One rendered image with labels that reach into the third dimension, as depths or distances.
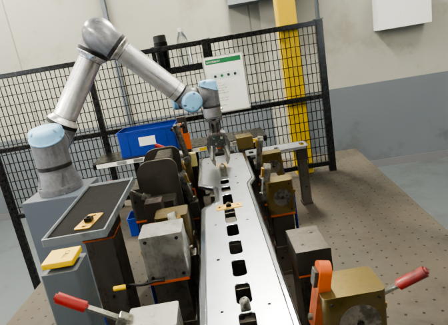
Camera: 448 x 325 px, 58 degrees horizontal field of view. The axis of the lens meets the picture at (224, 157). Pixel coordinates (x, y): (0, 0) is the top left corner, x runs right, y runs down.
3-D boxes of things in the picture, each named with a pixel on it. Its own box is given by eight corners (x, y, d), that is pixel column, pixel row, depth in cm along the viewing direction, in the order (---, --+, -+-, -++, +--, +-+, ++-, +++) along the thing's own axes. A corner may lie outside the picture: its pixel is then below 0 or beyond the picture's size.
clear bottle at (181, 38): (192, 64, 223) (185, 26, 218) (180, 66, 223) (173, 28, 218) (192, 63, 229) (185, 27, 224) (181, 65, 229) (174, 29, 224)
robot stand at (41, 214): (53, 305, 147) (21, 204, 136) (75, 275, 166) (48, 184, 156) (106, 299, 145) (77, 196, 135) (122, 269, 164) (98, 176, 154)
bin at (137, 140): (179, 149, 207) (174, 124, 204) (121, 158, 209) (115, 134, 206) (183, 142, 223) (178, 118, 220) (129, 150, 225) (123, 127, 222)
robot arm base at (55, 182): (31, 200, 138) (23, 173, 136) (51, 185, 153) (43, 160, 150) (73, 194, 137) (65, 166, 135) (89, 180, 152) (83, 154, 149)
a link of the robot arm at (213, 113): (202, 107, 169) (221, 104, 169) (204, 118, 171) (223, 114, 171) (202, 110, 162) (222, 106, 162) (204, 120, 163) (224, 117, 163)
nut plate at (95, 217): (89, 229, 89) (88, 224, 89) (73, 230, 89) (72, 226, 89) (104, 213, 97) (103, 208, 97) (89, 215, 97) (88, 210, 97)
